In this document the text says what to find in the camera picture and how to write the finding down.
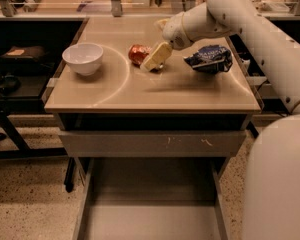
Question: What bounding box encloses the open middle drawer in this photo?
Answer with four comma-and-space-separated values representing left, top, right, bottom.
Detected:
72, 158, 230, 240

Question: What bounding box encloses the grey drawer cabinet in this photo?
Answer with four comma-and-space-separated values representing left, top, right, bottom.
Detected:
43, 15, 264, 240

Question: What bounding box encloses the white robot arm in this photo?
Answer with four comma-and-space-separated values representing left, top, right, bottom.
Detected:
141, 0, 300, 240

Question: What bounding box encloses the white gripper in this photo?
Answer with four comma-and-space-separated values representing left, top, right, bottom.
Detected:
140, 12, 193, 71

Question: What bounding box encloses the closed top drawer front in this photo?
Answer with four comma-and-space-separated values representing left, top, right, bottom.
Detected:
59, 131, 246, 158

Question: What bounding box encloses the black bag on shelf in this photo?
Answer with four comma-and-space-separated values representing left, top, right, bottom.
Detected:
0, 46, 48, 76

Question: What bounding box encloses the white bowl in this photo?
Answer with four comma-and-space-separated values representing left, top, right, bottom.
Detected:
62, 43, 104, 76

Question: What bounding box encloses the blue chip bag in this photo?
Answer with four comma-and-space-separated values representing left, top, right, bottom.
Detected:
184, 45, 233, 74

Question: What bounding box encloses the red coke can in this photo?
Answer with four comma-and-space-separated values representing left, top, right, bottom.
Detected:
128, 44, 151, 66

